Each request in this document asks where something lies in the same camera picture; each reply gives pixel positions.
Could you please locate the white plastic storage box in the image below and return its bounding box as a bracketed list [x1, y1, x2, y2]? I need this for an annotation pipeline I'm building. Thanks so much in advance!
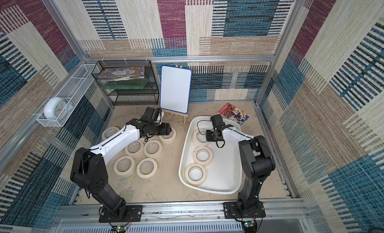
[179, 116, 243, 195]

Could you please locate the white wire wall basket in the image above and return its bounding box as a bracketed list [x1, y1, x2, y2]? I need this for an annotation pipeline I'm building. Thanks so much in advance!
[37, 64, 95, 127]

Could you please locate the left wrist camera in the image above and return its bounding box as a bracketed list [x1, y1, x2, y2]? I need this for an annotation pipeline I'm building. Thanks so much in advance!
[141, 107, 164, 124]

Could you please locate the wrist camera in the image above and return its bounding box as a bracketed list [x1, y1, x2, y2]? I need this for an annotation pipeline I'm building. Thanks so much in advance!
[141, 107, 164, 124]
[210, 114, 227, 131]

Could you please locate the colourful magazine on shelf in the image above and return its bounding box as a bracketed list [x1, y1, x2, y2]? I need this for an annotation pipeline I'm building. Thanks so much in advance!
[96, 66, 145, 81]

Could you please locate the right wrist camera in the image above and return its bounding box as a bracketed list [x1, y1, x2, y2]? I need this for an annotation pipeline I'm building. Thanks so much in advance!
[210, 114, 227, 131]

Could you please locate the red manga book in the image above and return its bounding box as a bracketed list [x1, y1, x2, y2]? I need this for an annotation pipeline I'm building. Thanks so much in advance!
[218, 103, 251, 126]

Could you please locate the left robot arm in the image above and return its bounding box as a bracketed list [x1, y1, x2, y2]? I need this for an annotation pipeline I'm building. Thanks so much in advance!
[70, 119, 172, 222]

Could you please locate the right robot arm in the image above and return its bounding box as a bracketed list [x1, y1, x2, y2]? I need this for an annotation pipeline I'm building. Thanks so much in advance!
[206, 128, 276, 222]

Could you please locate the green book on shelf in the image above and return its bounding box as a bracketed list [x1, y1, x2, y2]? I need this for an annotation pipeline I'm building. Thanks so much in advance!
[102, 79, 149, 90]

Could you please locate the blue framed whiteboard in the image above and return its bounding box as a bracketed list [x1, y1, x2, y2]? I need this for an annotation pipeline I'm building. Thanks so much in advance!
[160, 66, 192, 114]

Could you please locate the white alarm clock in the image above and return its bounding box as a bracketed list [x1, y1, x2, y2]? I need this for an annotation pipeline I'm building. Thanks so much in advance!
[44, 97, 74, 121]

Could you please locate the black wire shelf rack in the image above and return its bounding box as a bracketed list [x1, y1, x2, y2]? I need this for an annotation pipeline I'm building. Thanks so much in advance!
[92, 60, 160, 106]

